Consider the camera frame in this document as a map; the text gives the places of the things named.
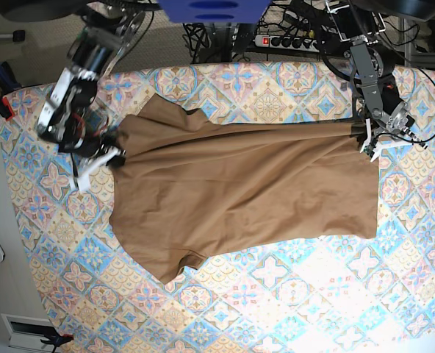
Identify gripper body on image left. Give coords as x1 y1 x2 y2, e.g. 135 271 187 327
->
58 141 126 191

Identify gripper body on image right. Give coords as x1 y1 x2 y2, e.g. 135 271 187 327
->
359 101 428 162

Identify brown t-shirt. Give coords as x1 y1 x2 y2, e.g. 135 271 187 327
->
109 95 378 283

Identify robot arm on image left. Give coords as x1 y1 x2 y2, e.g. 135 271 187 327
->
36 1 158 192

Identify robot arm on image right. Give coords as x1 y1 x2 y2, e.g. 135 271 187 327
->
325 1 435 160

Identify red and black clamp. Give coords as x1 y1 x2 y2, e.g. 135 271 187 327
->
0 91 15 121

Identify white power strip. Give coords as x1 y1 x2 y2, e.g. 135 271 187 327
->
254 35 318 53

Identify patterned tablecloth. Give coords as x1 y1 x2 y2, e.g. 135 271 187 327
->
0 68 435 352

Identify black orange clamp bottom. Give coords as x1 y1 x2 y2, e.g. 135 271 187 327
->
40 327 74 352

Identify white box with dark window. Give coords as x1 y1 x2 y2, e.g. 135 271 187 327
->
1 313 57 352

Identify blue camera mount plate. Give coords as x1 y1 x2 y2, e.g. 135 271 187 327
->
158 0 270 24

